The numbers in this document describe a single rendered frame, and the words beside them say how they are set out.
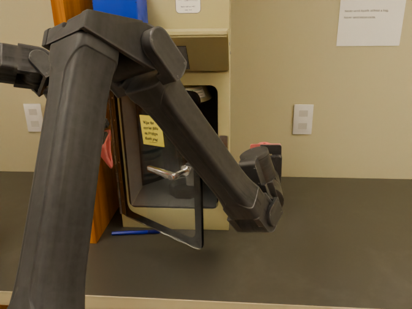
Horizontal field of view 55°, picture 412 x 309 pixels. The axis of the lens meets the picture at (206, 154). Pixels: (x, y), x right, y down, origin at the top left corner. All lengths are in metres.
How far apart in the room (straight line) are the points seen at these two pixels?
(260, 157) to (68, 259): 0.44
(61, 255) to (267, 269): 0.71
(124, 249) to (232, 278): 0.32
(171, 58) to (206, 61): 0.46
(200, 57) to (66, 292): 0.68
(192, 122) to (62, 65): 0.21
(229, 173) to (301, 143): 0.93
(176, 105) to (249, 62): 0.93
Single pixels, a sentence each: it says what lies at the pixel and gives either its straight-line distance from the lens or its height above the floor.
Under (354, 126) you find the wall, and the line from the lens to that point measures 1.55.
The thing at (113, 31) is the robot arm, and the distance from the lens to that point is 0.47.
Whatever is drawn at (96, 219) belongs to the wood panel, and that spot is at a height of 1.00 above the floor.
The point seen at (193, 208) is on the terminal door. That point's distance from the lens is 0.96.
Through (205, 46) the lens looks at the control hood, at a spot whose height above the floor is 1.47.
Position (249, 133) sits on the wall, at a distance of 1.51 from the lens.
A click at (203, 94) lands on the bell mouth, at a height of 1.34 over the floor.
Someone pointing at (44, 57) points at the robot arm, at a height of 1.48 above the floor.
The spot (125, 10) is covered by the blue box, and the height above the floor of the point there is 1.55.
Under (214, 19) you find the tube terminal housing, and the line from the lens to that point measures 1.00.
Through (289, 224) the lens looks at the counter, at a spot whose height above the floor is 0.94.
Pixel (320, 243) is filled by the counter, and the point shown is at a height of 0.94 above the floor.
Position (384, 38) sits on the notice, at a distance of 1.51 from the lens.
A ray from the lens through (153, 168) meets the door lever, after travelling 0.93.
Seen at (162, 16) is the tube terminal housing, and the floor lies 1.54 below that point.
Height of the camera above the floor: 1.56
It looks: 21 degrees down
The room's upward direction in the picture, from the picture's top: 1 degrees counter-clockwise
